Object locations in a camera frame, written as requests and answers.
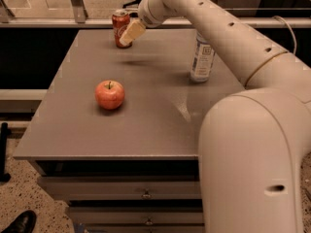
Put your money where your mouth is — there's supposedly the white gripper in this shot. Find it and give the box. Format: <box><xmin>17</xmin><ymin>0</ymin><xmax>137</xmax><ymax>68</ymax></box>
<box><xmin>120</xmin><ymin>0</ymin><xmax>172</xmax><ymax>46</ymax></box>

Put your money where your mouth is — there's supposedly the red coke can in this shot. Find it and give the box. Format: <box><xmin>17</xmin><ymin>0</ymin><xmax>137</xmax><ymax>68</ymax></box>
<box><xmin>112</xmin><ymin>9</ymin><xmax>130</xmax><ymax>49</ymax></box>

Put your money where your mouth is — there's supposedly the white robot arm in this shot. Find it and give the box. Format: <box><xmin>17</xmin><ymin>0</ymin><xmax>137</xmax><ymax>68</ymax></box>
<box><xmin>121</xmin><ymin>0</ymin><xmax>311</xmax><ymax>233</ymax></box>

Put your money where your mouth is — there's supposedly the red apple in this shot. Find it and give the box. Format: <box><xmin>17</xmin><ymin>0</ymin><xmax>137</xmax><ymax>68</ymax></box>
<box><xmin>95</xmin><ymin>80</ymin><xmax>125</xmax><ymax>110</ymax></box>

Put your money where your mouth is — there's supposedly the clear plastic water bottle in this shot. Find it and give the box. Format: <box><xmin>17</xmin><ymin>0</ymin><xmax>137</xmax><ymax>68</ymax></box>
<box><xmin>190</xmin><ymin>33</ymin><xmax>215</xmax><ymax>83</ymax></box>

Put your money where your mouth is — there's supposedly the grey drawer cabinet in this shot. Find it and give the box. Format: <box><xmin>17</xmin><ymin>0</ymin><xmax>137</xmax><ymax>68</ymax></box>
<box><xmin>15</xmin><ymin>29</ymin><xmax>241</xmax><ymax>233</ymax></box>

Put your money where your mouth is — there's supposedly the black metal stand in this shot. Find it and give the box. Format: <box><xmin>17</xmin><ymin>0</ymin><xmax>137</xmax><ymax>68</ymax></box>
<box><xmin>0</xmin><ymin>122</ymin><xmax>11</xmax><ymax>183</ymax></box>

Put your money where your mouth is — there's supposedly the top grey drawer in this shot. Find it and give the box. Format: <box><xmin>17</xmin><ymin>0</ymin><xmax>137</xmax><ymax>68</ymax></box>
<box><xmin>37</xmin><ymin>177</ymin><xmax>201</xmax><ymax>201</ymax></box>

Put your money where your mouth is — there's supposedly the grey drawer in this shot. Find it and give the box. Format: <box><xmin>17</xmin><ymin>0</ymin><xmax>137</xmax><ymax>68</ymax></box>
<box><xmin>66</xmin><ymin>207</ymin><xmax>204</xmax><ymax>225</ymax></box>
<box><xmin>37</xmin><ymin>177</ymin><xmax>201</xmax><ymax>201</ymax></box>

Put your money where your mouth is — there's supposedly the black shoe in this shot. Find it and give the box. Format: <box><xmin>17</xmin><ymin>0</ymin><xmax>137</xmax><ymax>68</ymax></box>
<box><xmin>1</xmin><ymin>210</ymin><xmax>37</xmax><ymax>233</ymax></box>

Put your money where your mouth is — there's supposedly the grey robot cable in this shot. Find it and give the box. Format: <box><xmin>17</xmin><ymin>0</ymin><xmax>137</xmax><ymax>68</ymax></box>
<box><xmin>272</xmin><ymin>15</ymin><xmax>298</xmax><ymax>56</ymax></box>

